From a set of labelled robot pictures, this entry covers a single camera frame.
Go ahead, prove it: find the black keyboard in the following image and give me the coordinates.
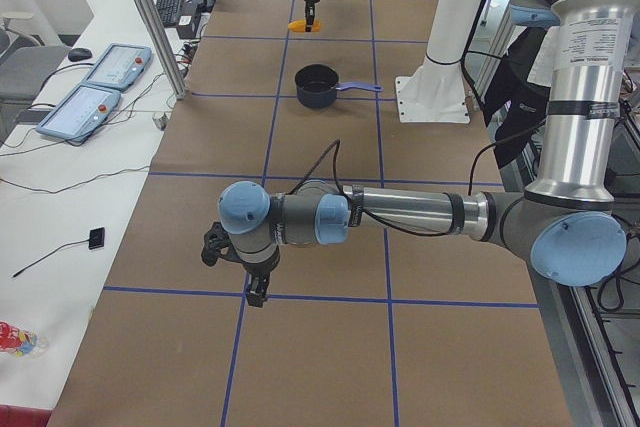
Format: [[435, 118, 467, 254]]
[[156, 0, 184, 27]]

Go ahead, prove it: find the red printed plastic bottle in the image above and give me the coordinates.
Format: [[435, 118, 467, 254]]
[[0, 321, 48, 357]]

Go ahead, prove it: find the blue teach pendant far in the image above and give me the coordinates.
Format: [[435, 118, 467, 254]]
[[83, 43, 152, 92]]

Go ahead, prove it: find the grey office chair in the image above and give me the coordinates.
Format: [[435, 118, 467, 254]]
[[1, 11, 71, 110]]

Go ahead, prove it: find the blue teach pendant near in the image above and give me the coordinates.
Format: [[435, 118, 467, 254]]
[[36, 83, 121, 143]]

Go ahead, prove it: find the small black device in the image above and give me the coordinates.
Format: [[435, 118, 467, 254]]
[[88, 227, 106, 250]]

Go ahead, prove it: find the black computer mouse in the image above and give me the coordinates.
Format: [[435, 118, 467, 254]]
[[67, 48, 93, 62]]

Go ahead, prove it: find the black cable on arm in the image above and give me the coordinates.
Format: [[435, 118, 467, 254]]
[[287, 138, 546, 238]]

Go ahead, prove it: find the yellow corn cob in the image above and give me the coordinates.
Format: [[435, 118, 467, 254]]
[[288, 19, 322, 33]]

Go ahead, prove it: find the blue teach pendant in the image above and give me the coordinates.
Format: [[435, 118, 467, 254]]
[[36, 83, 121, 143], [83, 43, 152, 92]]

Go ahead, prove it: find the aluminium frame post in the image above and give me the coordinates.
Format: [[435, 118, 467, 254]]
[[133, 0, 186, 100]]

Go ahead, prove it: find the brown paper table mat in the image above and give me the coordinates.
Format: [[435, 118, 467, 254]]
[[47, 0, 574, 427]]

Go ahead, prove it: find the dark blue saucepan purple handle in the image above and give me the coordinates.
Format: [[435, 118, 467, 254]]
[[294, 64, 384, 109]]

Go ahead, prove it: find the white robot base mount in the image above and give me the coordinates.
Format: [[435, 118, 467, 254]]
[[396, 0, 484, 124]]

